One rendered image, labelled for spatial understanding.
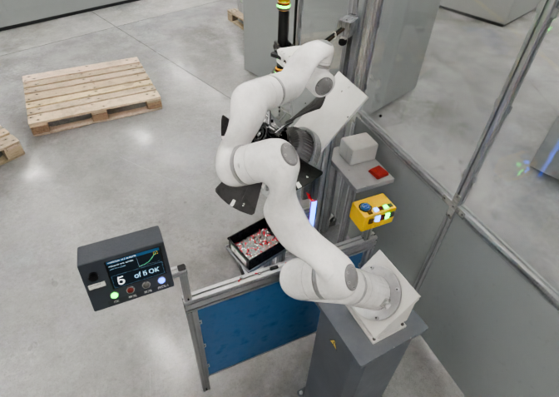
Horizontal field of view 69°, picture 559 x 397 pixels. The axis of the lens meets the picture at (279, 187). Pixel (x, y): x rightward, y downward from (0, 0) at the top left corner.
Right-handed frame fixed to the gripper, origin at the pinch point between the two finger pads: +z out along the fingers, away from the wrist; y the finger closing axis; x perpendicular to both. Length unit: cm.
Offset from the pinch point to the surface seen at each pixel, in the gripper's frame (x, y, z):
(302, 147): -51, 13, 2
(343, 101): -36, 37, 10
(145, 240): -41, -62, -36
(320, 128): -49, 27, 10
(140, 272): -49, -67, -41
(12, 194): -166, -151, 165
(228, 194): -69, -23, 4
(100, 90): -151, -70, 282
